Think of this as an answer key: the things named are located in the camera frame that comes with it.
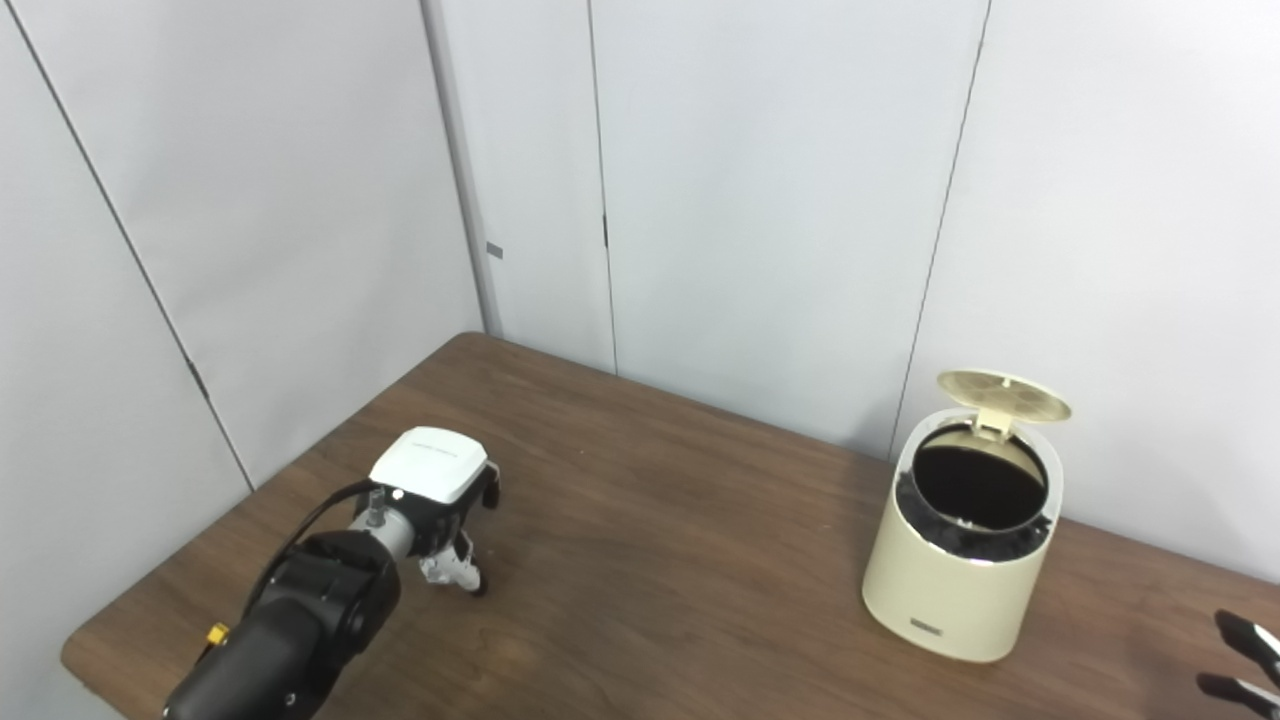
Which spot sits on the small yellow plug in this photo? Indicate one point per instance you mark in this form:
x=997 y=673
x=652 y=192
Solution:
x=218 y=634

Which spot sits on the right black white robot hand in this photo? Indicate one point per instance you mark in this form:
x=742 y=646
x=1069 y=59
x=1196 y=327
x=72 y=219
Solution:
x=1250 y=635

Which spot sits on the cream-colored round bin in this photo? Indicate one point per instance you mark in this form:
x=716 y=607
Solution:
x=950 y=600

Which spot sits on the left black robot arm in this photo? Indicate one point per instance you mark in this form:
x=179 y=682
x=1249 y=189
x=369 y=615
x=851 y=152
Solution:
x=300 y=620

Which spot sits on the cream round bin lid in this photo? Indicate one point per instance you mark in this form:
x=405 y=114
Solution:
x=1005 y=395

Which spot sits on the black bin liner bag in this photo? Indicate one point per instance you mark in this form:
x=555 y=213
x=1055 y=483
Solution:
x=980 y=545

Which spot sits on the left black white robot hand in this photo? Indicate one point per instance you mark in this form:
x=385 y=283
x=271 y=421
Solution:
x=430 y=465

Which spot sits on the grey wall corner post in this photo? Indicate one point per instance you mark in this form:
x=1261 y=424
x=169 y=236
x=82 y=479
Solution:
x=460 y=170

